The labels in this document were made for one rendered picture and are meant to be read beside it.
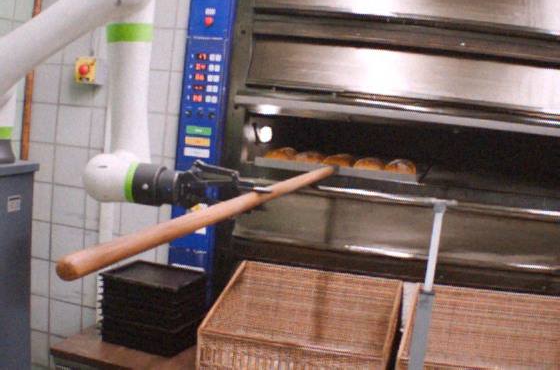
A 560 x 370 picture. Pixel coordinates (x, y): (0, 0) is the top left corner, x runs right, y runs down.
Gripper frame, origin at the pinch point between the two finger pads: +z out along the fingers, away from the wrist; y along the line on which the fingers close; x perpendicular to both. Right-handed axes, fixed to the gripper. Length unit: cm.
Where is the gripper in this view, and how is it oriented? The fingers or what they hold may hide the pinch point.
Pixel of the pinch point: (254, 198)
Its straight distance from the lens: 159.9
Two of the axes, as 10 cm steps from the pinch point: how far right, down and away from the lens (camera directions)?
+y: -1.0, 9.9, 0.7
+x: -2.3, 0.5, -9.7
